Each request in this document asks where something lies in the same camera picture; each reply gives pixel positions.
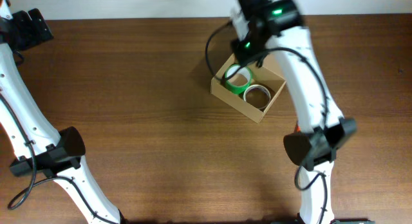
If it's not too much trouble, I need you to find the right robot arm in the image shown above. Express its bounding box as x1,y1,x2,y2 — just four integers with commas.
232,0,357,224

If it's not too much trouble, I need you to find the orange utility knife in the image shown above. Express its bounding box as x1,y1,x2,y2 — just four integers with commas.
294,122,301,133

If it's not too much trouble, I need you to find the white tape roll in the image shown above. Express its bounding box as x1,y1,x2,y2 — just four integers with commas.
243,84,272,110

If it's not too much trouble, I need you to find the brown cardboard box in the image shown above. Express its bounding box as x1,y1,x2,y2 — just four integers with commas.
211,55,286,124

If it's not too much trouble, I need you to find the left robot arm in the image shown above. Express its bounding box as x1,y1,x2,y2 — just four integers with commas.
1,0,127,223

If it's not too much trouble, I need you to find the green tape roll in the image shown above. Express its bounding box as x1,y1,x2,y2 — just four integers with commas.
225,64,252,95

